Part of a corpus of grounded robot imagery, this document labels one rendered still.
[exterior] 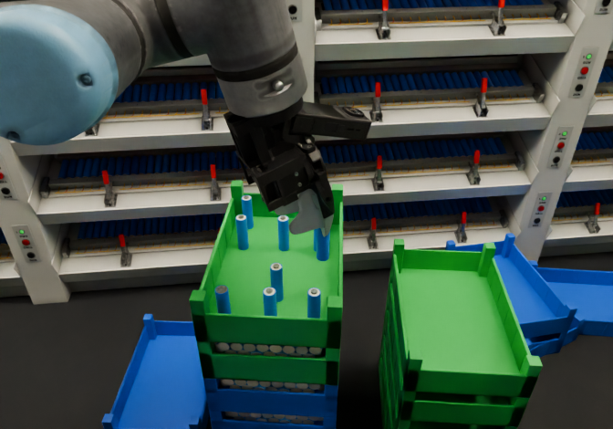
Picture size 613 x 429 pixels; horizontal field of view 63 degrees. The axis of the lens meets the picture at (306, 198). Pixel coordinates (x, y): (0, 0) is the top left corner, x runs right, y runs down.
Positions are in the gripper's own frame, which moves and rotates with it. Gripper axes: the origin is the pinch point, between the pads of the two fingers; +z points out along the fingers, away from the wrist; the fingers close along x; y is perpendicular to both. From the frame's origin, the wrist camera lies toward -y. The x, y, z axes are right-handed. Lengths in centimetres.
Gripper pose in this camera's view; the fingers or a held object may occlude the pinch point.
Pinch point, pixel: (324, 221)
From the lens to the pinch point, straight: 67.5
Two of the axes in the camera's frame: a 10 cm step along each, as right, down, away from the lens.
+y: -8.7, 4.5, -2.2
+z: 2.3, 7.4, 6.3
